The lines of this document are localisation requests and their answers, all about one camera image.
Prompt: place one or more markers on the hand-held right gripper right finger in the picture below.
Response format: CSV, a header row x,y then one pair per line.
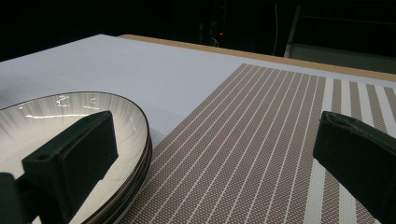
x,y
358,155

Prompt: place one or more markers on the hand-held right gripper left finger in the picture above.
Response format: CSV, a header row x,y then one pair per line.
x,y
77,152

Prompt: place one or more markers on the white plate with dark rim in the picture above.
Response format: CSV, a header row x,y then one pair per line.
x,y
37,124
145,155
147,166

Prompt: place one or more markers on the brown striped woven placemat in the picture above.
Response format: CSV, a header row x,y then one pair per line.
x,y
249,140

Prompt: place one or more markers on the grey metal stand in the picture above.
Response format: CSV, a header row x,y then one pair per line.
x,y
292,34

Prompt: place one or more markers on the dark device with red light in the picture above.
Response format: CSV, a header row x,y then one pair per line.
x,y
219,29

